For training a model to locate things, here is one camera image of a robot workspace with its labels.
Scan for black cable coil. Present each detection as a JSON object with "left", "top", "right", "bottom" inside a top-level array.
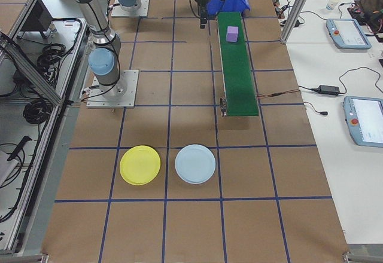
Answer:
[
  {"left": 23, "top": 97, "right": 52, "bottom": 126},
  {"left": 36, "top": 43, "right": 69, "bottom": 77}
]

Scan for green belt conveyor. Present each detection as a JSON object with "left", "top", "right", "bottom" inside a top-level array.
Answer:
[{"left": 216, "top": 11, "right": 260, "bottom": 118}]

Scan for yellow plate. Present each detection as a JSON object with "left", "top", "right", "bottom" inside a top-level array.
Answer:
[{"left": 119, "top": 145, "right": 163, "bottom": 186}]

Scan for light blue plate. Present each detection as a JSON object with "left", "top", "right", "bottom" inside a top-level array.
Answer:
[{"left": 174, "top": 143, "right": 217, "bottom": 185}]

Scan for person in dark clothing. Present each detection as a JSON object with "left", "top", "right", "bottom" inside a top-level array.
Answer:
[{"left": 348, "top": 0, "right": 383, "bottom": 35}]

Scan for purple foam block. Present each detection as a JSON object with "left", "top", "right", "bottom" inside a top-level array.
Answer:
[{"left": 226, "top": 26, "right": 239, "bottom": 43}]

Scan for small circuit board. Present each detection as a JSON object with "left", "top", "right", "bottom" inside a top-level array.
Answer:
[{"left": 346, "top": 4, "right": 366, "bottom": 19}]

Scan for aluminium profile post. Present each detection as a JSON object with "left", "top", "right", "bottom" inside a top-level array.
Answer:
[{"left": 279, "top": 0, "right": 318, "bottom": 45}]

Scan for red and black wires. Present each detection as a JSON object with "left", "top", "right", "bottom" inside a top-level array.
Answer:
[{"left": 256, "top": 89, "right": 301, "bottom": 100}]

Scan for white desk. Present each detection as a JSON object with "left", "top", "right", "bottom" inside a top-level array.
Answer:
[{"left": 265, "top": 0, "right": 383, "bottom": 247}]

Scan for V-shaped metal bar frame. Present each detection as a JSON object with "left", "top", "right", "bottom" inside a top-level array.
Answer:
[{"left": 0, "top": 0, "right": 90, "bottom": 256}]

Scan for light blue teach pendant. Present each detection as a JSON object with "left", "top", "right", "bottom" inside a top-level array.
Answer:
[
  {"left": 325, "top": 17, "right": 373, "bottom": 50},
  {"left": 342, "top": 95, "right": 383, "bottom": 148}
]

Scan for black power brick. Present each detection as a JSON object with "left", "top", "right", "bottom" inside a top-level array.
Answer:
[{"left": 318, "top": 84, "right": 342, "bottom": 96}]

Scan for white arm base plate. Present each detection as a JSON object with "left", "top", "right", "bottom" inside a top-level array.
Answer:
[
  {"left": 111, "top": 0, "right": 150, "bottom": 18},
  {"left": 86, "top": 69, "right": 140, "bottom": 109}
]

